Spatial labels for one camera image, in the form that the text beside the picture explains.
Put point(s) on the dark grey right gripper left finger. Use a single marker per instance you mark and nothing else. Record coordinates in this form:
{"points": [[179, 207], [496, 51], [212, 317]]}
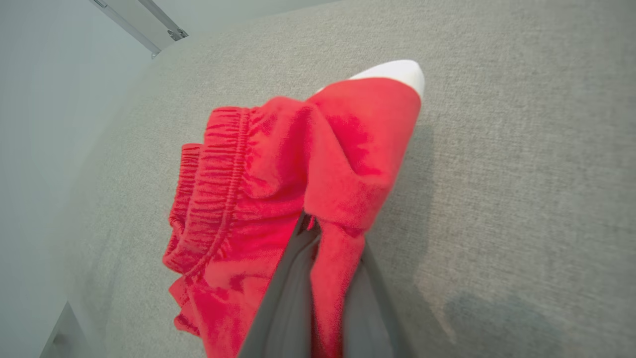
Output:
{"points": [[288, 303]]}

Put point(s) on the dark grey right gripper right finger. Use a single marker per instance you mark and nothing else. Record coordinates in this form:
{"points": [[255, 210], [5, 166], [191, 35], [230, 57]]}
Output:
{"points": [[370, 313]]}

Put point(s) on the red shorts with white stripe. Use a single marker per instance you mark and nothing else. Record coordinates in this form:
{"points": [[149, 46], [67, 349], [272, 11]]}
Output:
{"points": [[298, 159]]}

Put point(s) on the grey fabric sofa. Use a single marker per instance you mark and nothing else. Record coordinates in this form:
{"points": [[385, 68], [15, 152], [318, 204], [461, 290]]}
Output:
{"points": [[521, 174]]}

